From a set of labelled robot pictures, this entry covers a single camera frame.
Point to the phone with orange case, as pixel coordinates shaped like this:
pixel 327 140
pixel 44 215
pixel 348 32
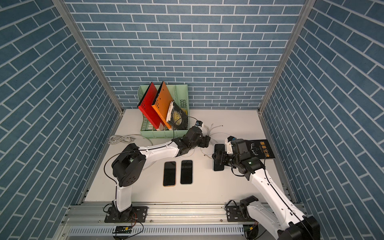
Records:
pixel 169 174

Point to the phone with green case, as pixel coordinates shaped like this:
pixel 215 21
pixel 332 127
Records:
pixel 219 156

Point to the orange folder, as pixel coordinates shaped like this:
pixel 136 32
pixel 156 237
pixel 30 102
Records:
pixel 162 102

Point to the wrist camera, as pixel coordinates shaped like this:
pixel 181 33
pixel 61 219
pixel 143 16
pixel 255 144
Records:
pixel 229 145
pixel 199 124

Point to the red folder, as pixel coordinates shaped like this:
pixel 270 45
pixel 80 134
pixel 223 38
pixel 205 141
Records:
pixel 145 106

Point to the black book gold lettering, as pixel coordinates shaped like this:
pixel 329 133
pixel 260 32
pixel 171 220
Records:
pixel 260 149

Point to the small green circuit board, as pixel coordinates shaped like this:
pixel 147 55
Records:
pixel 125 230

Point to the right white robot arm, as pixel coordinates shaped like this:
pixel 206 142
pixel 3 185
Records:
pixel 285 221

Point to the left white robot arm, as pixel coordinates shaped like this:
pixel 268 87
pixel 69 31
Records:
pixel 129 164

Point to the green file organizer rack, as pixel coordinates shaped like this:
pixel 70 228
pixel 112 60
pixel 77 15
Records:
pixel 180 95

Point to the black phone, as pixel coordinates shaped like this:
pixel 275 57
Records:
pixel 187 172

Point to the black book in rack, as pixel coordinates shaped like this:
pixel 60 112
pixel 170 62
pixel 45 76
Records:
pixel 177 117

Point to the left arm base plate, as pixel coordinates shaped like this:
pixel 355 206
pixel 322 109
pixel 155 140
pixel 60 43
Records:
pixel 130 215

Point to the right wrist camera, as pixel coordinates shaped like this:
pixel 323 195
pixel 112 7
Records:
pixel 229 145

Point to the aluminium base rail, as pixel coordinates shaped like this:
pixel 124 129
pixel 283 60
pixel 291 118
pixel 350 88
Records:
pixel 86 221

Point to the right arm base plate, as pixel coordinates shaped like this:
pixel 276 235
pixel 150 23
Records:
pixel 234 213

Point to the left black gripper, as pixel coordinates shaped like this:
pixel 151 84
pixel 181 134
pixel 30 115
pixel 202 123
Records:
pixel 205 142

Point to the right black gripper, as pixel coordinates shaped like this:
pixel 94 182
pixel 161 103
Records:
pixel 223 160

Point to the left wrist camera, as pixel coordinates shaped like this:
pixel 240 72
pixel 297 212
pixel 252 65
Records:
pixel 199 124

